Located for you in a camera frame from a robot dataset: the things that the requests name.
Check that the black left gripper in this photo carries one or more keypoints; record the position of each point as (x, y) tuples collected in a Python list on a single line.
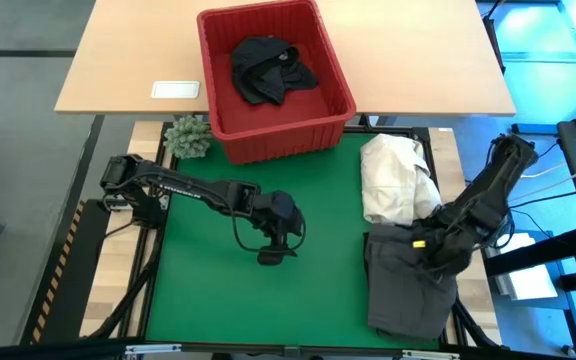
[(278, 212)]

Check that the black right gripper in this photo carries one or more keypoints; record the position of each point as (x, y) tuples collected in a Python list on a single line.
[(445, 247)]

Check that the dark grey garment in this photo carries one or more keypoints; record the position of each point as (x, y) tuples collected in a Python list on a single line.
[(398, 300)]

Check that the red plastic bin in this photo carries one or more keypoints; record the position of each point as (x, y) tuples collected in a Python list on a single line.
[(278, 135)]

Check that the black shorts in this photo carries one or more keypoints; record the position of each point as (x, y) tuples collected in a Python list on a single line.
[(263, 70)]

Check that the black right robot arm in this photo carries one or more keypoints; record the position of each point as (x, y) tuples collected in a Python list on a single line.
[(493, 185)]

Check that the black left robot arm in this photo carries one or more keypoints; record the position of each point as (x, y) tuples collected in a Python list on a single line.
[(193, 192)]

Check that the cream garment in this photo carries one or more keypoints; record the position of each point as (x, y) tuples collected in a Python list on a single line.
[(393, 175)]

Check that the white box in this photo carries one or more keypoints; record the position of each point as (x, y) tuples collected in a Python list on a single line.
[(528, 285)]

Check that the wooden side board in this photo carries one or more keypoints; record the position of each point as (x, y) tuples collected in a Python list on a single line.
[(140, 135), (445, 150)]

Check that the artificial green potted plant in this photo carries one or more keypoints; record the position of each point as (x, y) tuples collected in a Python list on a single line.
[(188, 137)]

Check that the black desk foot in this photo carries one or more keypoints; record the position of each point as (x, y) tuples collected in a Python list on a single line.
[(533, 129)]

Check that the white rectangular pad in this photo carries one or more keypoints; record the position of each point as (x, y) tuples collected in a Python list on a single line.
[(175, 89)]

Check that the black hazard-striped plate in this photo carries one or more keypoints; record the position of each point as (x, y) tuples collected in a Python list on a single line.
[(63, 280)]

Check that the light wooden desk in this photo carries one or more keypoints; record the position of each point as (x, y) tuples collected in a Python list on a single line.
[(118, 50)]

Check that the silver frame bracket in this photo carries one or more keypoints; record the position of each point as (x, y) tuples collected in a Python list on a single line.
[(430, 355), (153, 349)]

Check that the black table frame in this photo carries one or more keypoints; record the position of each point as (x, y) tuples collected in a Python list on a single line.
[(155, 260)]

